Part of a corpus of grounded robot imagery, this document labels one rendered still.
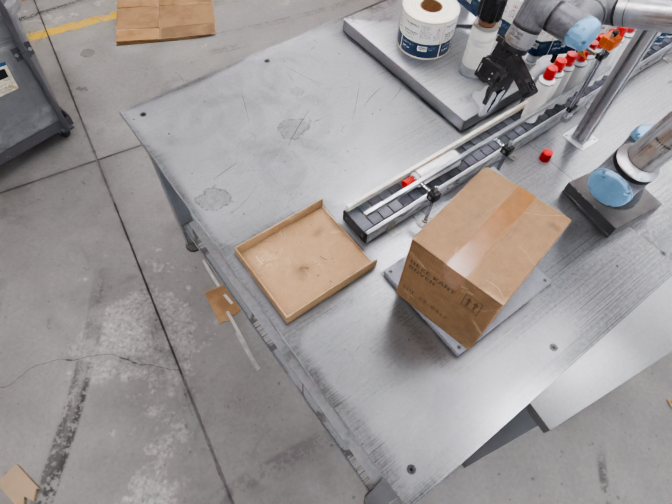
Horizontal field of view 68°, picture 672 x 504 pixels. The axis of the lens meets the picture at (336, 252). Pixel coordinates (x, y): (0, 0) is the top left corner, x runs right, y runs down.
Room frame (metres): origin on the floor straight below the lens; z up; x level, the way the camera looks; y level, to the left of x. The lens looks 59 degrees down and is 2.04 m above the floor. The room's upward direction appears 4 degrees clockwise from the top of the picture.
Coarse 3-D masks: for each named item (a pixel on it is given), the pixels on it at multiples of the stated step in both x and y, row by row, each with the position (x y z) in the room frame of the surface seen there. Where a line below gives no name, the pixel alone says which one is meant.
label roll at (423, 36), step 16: (416, 0) 1.68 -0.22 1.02; (432, 0) 1.69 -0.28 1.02; (448, 0) 1.69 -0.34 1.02; (416, 16) 1.59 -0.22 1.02; (432, 16) 1.59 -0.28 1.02; (448, 16) 1.60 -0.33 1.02; (400, 32) 1.62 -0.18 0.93; (416, 32) 1.57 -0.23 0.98; (432, 32) 1.55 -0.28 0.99; (448, 32) 1.58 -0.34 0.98; (400, 48) 1.61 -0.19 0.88; (416, 48) 1.56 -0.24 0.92; (432, 48) 1.56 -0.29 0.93; (448, 48) 1.60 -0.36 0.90
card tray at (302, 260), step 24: (312, 216) 0.86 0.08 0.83; (264, 240) 0.76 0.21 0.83; (288, 240) 0.77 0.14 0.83; (312, 240) 0.77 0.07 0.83; (336, 240) 0.78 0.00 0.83; (264, 264) 0.68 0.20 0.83; (288, 264) 0.69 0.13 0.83; (312, 264) 0.69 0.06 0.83; (336, 264) 0.70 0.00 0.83; (360, 264) 0.70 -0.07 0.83; (264, 288) 0.59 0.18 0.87; (288, 288) 0.61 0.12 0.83; (312, 288) 0.62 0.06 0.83; (336, 288) 0.61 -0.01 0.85; (288, 312) 0.54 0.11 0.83
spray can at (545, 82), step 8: (552, 64) 1.30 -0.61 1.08; (544, 72) 1.29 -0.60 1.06; (552, 72) 1.27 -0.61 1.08; (544, 80) 1.27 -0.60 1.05; (552, 80) 1.27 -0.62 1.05; (544, 88) 1.26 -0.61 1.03; (536, 96) 1.26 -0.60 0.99; (544, 96) 1.26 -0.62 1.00; (528, 104) 1.28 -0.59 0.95; (536, 104) 1.26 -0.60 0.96; (528, 112) 1.26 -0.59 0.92; (528, 120) 1.26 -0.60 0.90
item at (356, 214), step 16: (656, 48) 1.71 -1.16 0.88; (544, 112) 1.32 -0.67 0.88; (496, 128) 1.23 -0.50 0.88; (528, 128) 1.24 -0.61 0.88; (464, 144) 1.15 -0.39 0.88; (496, 144) 1.16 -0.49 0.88; (464, 160) 1.08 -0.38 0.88; (480, 160) 1.10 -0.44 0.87; (448, 176) 1.01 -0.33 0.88; (384, 192) 0.93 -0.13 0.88; (416, 192) 0.94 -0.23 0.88; (368, 208) 0.87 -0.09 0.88; (384, 208) 0.87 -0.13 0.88; (400, 208) 0.87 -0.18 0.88; (368, 224) 0.81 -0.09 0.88
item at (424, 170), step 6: (456, 150) 1.07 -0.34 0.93; (444, 156) 1.04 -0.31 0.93; (450, 156) 1.04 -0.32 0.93; (456, 156) 1.05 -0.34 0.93; (432, 162) 1.02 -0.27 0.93; (438, 162) 1.01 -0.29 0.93; (444, 162) 1.02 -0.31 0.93; (420, 168) 0.99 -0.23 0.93; (426, 168) 0.99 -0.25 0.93; (432, 168) 0.99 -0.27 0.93; (450, 168) 1.02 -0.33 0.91; (414, 174) 0.97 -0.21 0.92; (420, 174) 0.96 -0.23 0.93; (426, 174) 0.97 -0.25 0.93; (438, 174) 0.99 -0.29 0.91; (408, 180) 0.95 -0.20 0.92; (414, 180) 0.95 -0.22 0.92; (402, 186) 0.94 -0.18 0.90; (420, 186) 0.95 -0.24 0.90
